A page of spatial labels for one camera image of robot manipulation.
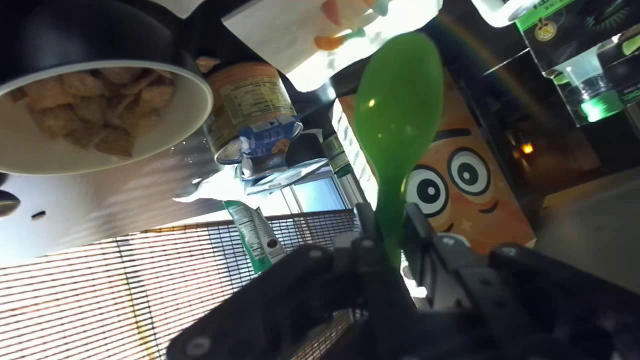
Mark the tin can with blue label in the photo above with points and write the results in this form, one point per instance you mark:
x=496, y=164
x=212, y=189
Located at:
x=250, y=106

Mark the orange cardboard box with face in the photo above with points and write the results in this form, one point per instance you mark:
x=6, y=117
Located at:
x=480, y=201

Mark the white green small device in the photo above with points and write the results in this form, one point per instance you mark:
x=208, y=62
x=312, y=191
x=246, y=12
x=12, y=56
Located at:
x=500, y=11

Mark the green white tube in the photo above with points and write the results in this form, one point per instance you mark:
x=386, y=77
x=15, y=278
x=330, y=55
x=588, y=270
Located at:
x=252, y=232

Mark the plain white serviette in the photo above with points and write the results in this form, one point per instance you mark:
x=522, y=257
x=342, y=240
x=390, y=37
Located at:
x=176, y=6

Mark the brown slatted window blind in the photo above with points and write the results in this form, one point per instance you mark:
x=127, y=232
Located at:
x=81, y=301

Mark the white serviette with orange print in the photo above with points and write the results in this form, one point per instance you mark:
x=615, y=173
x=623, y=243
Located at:
x=287, y=33

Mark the small bowl with snack pieces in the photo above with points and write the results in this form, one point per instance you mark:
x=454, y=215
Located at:
x=92, y=112

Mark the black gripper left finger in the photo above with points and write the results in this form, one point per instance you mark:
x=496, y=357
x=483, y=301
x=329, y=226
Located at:
x=266, y=307

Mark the green black bottle carrier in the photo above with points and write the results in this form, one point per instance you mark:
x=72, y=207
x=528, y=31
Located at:
x=552, y=21

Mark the green cap clear bottle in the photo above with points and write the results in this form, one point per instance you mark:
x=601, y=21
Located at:
x=592, y=80

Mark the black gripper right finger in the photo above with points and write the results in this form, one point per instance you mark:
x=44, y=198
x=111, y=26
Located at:
x=532, y=307

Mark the green plastic spoon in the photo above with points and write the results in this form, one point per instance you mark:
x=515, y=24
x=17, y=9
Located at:
x=400, y=106

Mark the crumpled white paper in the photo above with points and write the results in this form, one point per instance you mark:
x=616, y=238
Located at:
x=266, y=182

